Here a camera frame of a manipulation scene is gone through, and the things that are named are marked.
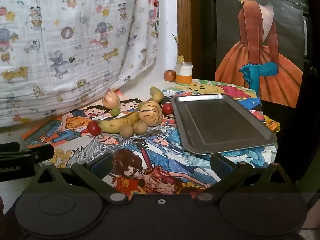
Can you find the cartoon printed tablecloth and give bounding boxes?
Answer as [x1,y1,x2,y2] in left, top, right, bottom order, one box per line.
[22,79,278,195]

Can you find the pale pepino melon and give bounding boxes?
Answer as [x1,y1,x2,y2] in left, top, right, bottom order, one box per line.
[102,89,120,109]

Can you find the spotted yellow banana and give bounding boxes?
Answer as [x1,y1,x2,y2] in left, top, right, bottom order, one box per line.
[97,110,140,133]

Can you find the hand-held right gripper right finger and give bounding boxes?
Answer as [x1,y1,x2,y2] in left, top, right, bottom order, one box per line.
[195,152,288,204]

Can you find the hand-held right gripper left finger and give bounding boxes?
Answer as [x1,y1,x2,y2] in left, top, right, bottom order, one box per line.
[35,152,129,204]

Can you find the wall poster orange dress figure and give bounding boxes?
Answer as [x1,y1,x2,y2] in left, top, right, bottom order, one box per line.
[214,0,307,108]

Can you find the white and orange jar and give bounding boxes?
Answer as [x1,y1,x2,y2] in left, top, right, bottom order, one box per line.
[176,62,193,84]

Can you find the yellow plastic bowl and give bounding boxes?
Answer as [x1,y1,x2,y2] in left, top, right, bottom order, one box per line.
[265,116,282,133]

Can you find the striped pepino melon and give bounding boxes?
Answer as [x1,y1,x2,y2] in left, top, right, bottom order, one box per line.
[139,101,163,125]

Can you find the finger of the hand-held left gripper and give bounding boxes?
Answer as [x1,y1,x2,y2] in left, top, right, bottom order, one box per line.
[20,145,55,164]

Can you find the dried yellow flowers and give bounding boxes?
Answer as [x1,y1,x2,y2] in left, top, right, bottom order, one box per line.
[172,33,185,64]

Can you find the brown wooden post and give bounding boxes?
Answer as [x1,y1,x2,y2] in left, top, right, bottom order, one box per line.
[176,0,193,64]

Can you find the yellow bear drawing sheet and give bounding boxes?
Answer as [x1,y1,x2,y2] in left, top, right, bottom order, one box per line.
[175,79,262,105]

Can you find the white cartoon printed blanket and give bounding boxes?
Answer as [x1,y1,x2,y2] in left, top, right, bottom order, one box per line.
[0,0,160,128]

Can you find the metal tray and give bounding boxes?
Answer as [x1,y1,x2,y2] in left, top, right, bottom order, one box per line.
[170,94,278,155]

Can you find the small red-brown apple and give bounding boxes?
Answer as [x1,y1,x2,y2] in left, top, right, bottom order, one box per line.
[164,70,177,82]

